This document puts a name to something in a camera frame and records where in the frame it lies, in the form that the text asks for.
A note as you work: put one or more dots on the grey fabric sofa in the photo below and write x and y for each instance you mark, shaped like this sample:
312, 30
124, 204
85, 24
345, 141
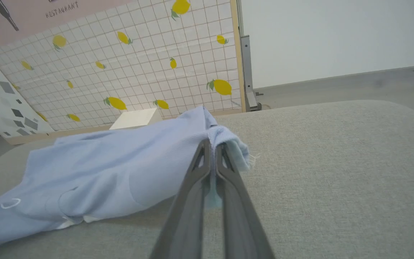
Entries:
336, 180

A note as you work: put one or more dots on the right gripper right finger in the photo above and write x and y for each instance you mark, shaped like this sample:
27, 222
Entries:
243, 223

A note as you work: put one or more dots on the grey metal stand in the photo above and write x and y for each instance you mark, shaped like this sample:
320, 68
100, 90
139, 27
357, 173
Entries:
246, 64

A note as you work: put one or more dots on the white box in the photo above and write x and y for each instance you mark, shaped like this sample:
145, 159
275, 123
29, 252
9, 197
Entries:
135, 118

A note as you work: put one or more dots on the pink restaurant poster panel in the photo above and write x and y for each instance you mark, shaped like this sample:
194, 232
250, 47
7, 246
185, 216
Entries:
31, 21

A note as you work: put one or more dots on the light blue garment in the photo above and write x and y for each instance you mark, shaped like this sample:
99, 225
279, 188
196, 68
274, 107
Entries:
102, 172

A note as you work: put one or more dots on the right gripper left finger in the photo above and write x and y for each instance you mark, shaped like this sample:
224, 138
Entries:
185, 216

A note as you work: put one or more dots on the lemon print tile panel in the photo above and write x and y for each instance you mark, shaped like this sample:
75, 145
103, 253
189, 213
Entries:
138, 72

